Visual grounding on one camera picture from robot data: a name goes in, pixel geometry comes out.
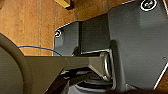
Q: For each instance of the round pale base indicator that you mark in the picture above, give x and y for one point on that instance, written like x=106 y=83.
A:
x=147 y=5

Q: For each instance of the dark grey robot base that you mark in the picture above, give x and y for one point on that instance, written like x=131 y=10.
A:
x=133 y=40

